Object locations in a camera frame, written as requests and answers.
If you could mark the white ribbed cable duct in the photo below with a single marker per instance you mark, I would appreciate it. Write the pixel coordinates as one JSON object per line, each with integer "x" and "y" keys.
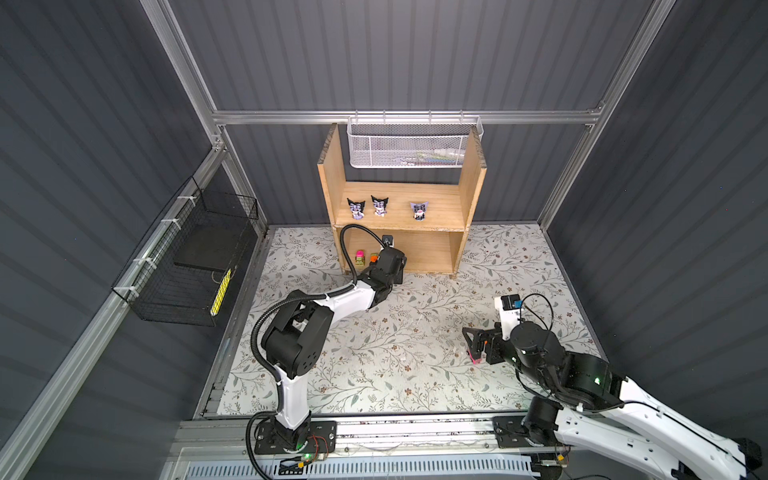
{"x": 400, "y": 467}

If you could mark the black wire basket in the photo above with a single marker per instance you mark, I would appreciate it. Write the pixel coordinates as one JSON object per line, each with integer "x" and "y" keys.
{"x": 176, "y": 280}

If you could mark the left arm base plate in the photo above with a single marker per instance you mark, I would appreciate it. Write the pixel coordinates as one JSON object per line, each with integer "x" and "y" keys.
{"x": 311, "y": 437}

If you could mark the black purple figurine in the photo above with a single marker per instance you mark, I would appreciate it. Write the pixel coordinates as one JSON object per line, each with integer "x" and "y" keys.
{"x": 356, "y": 209}
{"x": 419, "y": 210}
{"x": 379, "y": 205}

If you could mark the yellow green marker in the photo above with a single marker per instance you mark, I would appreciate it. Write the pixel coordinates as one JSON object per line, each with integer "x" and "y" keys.
{"x": 219, "y": 298}

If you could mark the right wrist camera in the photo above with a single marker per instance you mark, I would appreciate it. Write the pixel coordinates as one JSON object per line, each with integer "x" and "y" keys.
{"x": 509, "y": 310}

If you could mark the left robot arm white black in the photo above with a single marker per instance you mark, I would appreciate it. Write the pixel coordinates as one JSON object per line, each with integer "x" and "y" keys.
{"x": 288, "y": 338}

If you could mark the wooden two-tier shelf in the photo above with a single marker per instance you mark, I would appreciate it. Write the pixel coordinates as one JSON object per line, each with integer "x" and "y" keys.
{"x": 434, "y": 245}

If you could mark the white wire mesh basket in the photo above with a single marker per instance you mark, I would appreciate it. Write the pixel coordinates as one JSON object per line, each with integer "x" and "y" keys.
{"x": 410, "y": 145}

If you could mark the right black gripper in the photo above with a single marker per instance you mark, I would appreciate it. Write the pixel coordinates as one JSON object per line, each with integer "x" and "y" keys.
{"x": 490, "y": 336}

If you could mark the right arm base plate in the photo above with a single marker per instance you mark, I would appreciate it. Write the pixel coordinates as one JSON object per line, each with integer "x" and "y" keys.
{"x": 509, "y": 431}

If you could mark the aluminium rail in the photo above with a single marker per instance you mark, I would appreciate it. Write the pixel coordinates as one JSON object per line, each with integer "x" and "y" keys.
{"x": 432, "y": 434}

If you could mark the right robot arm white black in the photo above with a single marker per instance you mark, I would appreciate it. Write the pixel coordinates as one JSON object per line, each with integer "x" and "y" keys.
{"x": 585, "y": 404}

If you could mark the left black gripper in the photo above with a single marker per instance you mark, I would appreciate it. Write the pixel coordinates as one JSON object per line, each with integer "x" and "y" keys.
{"x": 398, "y": 279}

